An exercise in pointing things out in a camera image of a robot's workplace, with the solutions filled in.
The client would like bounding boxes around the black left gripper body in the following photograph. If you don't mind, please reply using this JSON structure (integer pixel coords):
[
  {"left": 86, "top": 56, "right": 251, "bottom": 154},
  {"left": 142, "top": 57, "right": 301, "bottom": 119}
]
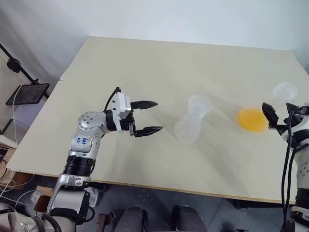
[{"left": 119, "top": 102, "right": 137, "bottom": 137}]

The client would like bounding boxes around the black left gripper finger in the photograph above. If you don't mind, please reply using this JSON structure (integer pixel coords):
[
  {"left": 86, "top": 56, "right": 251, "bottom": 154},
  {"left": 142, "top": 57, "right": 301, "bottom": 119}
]
[
  {"left": 130, "top": 100, "right": 159, "bottom": 111},
  {"left": 133, "top": 126, "right": 164, "bottom": 139}
]

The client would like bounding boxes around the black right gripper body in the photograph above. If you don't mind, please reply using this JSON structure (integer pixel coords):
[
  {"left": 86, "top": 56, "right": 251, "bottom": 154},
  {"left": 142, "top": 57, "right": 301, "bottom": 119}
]
[{"left": 268, "top": 105, "right": 309, "bottom": 143}]

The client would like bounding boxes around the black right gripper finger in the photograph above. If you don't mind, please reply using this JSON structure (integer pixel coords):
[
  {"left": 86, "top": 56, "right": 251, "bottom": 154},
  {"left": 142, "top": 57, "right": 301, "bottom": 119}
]
[
  {"left": 285, "top": 102, "right": 299, "bottom": 114},
  {"left": 262, "top": 102, "right": 279, "bottom": 130}
]

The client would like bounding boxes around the large clear plastic bottle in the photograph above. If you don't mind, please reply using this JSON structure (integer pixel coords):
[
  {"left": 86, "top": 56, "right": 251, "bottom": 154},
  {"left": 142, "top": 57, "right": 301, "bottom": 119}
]
[{"left": 236, "top": 81, "right": 299, "bottom": 133}]

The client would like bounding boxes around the small clear plastic bottle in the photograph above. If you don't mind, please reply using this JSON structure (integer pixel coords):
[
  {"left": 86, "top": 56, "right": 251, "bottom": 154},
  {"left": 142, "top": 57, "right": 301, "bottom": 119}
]
[{"left": 174, "top": 95, "right": 213, "bottom": 144}]

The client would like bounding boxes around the dark grey rounded shape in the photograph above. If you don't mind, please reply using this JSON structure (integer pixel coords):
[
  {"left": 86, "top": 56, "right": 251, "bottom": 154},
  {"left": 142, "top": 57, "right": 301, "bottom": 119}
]
[
  {"left": 114, "top": 206, "right": 148, "bottom": 232},
  {"left": 172, "top": 204, "right": 206, "bottom": 232}
]

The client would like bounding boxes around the brown wooden piece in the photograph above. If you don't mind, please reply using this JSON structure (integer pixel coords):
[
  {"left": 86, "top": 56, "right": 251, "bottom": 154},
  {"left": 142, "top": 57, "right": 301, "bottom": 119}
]
[{"left": 97, "top": 212, "right": 114, "bottom": 232}]

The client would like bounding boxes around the black tablet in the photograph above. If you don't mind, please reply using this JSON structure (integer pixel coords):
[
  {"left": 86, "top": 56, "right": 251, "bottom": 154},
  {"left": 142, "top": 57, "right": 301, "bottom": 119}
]
[{"left": 5, "top": 83, "right": 50, "bottom": 106}]

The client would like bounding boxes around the black block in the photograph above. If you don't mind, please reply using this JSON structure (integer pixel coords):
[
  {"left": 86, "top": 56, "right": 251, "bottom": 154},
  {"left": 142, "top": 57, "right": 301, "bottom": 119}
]
[{"left": 281, "top": 219, "right": 296, "bottom": 232}]

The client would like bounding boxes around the brown cardboard box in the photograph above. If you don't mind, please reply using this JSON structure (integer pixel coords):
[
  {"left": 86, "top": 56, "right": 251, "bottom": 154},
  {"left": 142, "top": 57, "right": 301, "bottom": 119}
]
[{"left": 33, "top": 185, "right": 55, "bottom": 214}]

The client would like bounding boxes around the silver robot torso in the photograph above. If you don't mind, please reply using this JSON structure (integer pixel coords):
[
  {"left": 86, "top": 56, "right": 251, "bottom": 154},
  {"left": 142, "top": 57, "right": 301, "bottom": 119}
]
[{"left": 0, "top": 209, "right": 78, "bottom": 232}]

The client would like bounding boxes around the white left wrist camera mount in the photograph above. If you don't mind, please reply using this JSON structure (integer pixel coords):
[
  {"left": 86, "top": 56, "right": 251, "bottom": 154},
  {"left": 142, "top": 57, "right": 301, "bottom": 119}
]
[{"left": 111, "top": 92, "right": 132, "bottom": 120}]

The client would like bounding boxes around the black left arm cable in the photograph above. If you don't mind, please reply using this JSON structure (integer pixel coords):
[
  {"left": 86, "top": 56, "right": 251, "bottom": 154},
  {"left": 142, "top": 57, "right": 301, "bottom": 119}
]
[{"left": 104, "top": 86, "right": 121, "bottom": 113}]

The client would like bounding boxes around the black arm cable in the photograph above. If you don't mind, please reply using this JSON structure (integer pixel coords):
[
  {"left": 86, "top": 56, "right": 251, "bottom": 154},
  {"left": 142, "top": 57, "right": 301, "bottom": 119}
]
[
  {"left": 104, "top": 86, "right": 121, "bottom": 113},
  {"left": 281, "top": 108, "right": 299, "bottom": 222}
]

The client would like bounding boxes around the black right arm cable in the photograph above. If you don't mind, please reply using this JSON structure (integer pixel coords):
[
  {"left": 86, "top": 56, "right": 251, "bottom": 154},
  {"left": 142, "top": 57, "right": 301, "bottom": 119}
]
[{"left": 281, "top": 108, "right": 299, "bottom": 222}]

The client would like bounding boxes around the white thin cable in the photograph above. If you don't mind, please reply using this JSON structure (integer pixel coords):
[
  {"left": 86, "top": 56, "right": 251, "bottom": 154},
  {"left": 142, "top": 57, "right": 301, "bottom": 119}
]
[{"left": 10, "top": 84, "right": 26, "bottom": 148}]

